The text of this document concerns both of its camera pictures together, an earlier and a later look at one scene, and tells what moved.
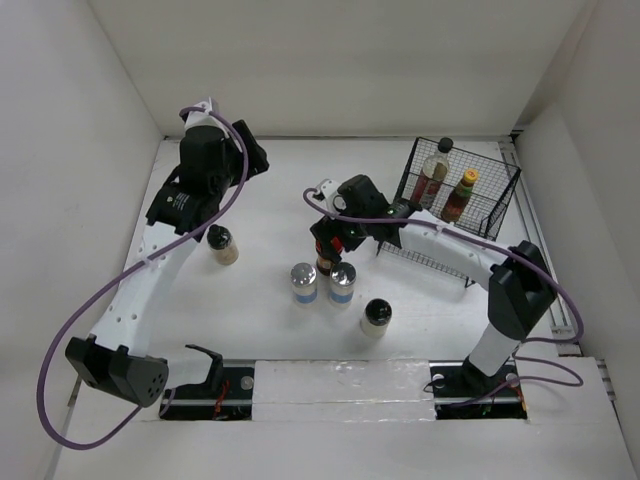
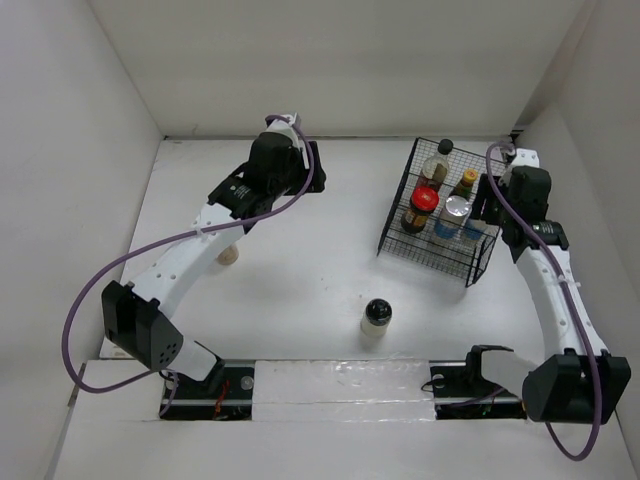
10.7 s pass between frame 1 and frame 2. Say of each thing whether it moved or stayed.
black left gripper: moved
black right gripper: moved
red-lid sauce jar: moved
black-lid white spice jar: stayed
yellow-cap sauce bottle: stayed
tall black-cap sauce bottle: stayed
